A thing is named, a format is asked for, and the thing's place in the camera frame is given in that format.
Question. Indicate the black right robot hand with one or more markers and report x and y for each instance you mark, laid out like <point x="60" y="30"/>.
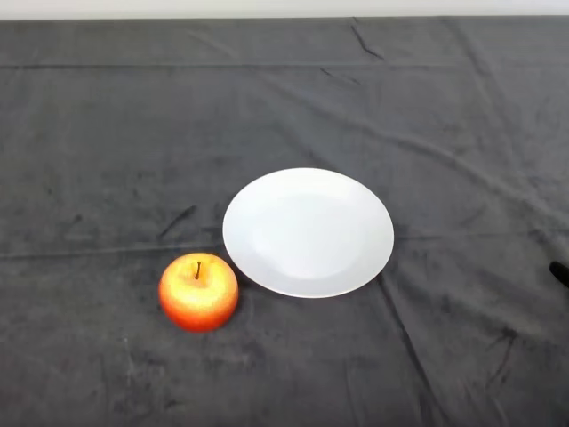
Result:
<point x="562" y="271"/>

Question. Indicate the red yellow apple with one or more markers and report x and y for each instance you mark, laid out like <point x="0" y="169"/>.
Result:
<point x="200" y="298"/>

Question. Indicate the white round plate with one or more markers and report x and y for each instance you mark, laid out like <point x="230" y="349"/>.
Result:
<point x="311" y="236"/>

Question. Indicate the dark grey table cloth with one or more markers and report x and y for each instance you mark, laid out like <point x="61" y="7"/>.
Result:
<point x="133" y="133"/>

